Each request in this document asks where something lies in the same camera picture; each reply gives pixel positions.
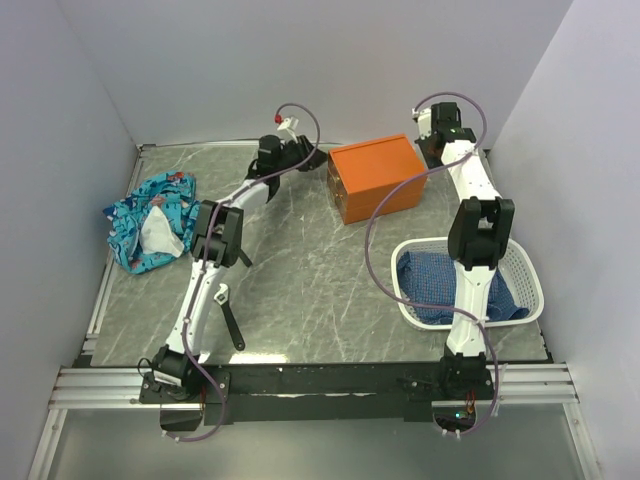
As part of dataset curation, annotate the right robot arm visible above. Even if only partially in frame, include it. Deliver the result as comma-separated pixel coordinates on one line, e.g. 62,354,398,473
413,102,515,399

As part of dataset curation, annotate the aluminium rail frame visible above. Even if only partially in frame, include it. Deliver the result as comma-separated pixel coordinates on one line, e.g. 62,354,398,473
31,169,603,479

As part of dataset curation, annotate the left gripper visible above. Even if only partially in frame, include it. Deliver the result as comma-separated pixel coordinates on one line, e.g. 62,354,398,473
275,136,331,177

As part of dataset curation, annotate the orange drawer cabinet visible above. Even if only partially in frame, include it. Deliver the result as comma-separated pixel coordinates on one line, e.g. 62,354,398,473
327,134,427,224

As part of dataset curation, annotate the black base crossbar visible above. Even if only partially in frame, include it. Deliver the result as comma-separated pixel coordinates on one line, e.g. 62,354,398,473
139,362,495,425

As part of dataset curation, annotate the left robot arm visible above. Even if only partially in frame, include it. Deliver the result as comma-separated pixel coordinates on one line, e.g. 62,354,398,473
142,134,327,402

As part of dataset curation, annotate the black handled hammer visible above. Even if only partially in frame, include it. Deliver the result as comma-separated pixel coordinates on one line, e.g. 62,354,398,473
238,248,253,268

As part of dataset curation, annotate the blue checked cloth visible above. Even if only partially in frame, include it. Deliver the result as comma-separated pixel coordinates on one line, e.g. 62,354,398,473
396,251,529,322

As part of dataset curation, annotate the black adjustable wrench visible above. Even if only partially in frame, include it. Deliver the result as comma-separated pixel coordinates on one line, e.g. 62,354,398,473
214,283,246,351

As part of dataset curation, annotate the white plastic basket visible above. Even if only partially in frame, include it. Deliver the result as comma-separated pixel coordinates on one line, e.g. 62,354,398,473
391,237,544,331

